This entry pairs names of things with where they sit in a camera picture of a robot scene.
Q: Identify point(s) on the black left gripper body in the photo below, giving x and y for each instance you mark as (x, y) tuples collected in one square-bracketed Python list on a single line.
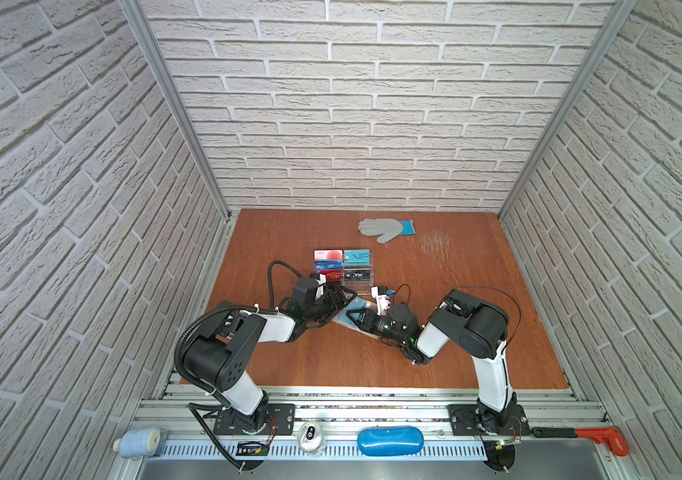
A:
[(326, 307)]

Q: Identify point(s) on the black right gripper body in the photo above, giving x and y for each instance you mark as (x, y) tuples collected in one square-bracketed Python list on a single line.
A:
[(384, 326)]

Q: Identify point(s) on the beige leather card holder wallet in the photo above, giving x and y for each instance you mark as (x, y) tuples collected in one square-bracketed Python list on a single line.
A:
[(337, 319)]

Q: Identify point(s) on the teal VIP card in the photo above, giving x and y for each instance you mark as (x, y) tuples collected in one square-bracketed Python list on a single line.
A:
[(356, 257), (358, 303)]

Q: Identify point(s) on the clear acrylic card display stand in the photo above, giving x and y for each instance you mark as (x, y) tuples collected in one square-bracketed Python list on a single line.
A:
[(353, 268)]

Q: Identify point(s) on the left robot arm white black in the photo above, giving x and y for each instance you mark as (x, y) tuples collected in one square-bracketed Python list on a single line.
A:
[(213, 353)]

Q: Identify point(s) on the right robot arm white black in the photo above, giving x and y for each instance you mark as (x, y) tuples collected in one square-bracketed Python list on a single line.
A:
[(478, 327)]

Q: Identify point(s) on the red gold VIP card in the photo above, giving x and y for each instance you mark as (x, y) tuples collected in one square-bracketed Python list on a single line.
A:
[(333, 275)]

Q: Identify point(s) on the black VIP card in stand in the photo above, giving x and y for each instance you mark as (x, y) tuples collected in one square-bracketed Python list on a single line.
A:
[(357, 275)]

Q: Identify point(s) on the blue VIP card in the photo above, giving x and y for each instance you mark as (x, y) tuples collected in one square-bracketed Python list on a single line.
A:
[(328, 265)]

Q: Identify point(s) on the white red april card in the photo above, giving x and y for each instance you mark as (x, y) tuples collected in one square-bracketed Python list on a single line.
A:
[(328, 255)]

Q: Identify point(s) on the grey blue work glove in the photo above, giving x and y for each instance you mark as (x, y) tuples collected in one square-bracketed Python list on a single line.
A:
[(385, 229)]

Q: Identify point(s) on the blue oval case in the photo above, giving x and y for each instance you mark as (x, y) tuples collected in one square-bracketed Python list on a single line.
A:
[(390, 441)]

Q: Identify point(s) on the silver can top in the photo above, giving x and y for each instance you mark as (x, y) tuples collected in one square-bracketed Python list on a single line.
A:
[(311, 438)]

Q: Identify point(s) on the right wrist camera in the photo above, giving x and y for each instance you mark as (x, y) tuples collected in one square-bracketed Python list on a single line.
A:
[(382, 297)]

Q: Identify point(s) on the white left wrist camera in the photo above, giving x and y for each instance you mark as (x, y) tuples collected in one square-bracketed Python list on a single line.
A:
[(321, 281)]

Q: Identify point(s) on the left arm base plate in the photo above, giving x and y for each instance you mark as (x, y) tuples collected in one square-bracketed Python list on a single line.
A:
[(278, 417)]

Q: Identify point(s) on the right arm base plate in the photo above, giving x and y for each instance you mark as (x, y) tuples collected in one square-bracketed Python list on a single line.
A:
[(476, 420)]

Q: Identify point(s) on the aluminium frame rail right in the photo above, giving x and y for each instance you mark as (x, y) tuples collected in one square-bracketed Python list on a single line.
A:
[(615, 20)]

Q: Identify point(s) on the aluminium frame rail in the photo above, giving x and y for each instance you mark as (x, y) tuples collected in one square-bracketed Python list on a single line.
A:
[(615, 20), (146, 39)]

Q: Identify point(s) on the red black handled tool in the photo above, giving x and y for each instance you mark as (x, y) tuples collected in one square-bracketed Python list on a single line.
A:
[(610, 436)]

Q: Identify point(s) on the aluminium frame rail left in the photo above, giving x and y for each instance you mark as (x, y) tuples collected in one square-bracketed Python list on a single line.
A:
[(146, 39)]

